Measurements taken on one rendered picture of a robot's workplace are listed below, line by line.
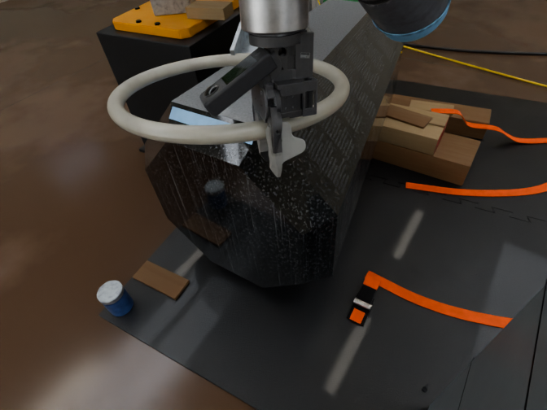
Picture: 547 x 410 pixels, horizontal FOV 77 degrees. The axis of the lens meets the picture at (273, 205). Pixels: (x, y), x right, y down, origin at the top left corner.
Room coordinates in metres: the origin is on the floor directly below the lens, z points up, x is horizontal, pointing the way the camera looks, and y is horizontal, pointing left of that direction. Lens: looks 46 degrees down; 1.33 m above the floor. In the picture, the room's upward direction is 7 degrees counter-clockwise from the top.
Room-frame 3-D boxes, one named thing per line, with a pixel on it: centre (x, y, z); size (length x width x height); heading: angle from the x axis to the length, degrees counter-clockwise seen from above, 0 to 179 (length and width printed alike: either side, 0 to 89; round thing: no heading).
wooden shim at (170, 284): (0.86, 0.54, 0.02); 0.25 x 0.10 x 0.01; 57
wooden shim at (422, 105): (1.80, -1.03, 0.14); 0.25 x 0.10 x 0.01; 62
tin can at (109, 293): (0.76, 0.69, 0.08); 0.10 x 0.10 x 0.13
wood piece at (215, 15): (1.81, 0.19, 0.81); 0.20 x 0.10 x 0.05; 65
